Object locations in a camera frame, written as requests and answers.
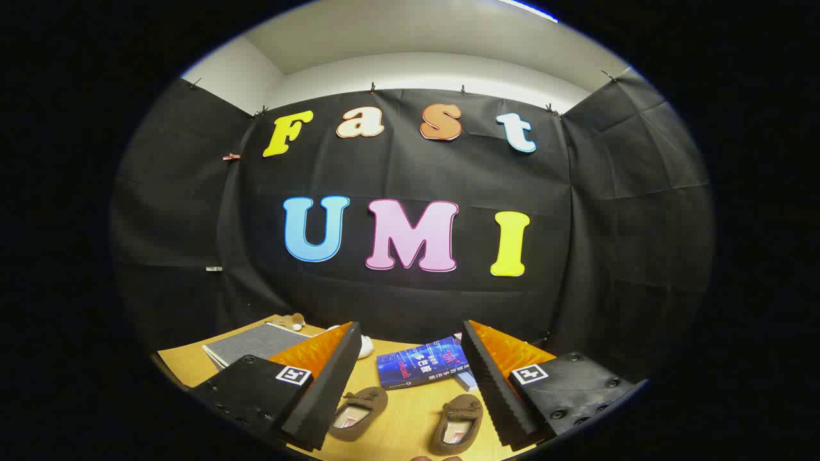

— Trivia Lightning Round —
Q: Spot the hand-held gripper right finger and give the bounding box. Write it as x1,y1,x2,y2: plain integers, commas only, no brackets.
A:
460,320,641,449

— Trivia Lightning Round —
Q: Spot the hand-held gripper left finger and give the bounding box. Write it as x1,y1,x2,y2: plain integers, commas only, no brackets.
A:
190,321,363,451

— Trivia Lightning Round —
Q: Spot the brown fuzzy shoe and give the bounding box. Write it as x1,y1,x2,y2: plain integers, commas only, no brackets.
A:
429,394,484,456
329,386,389,442

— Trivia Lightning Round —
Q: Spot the grey fabric storage box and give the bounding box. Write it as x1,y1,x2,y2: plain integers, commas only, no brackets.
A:
202,322,315,371

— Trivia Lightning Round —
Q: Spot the white plush toy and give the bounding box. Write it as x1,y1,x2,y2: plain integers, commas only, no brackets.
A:
327,325,373,359

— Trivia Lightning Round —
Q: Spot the dark blue book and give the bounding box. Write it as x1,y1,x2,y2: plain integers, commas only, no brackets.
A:
376,337,472,390

